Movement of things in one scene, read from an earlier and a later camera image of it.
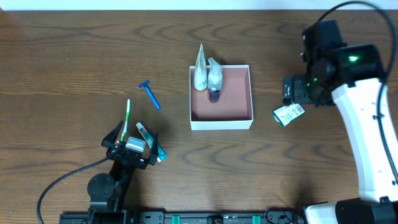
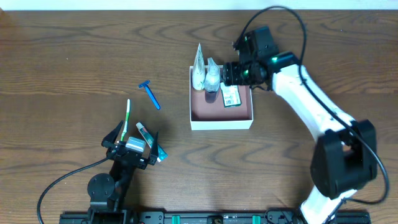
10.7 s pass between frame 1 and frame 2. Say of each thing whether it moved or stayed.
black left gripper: stayed
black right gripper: moved
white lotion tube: stayed
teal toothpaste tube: stayed
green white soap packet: moved
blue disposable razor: stayed
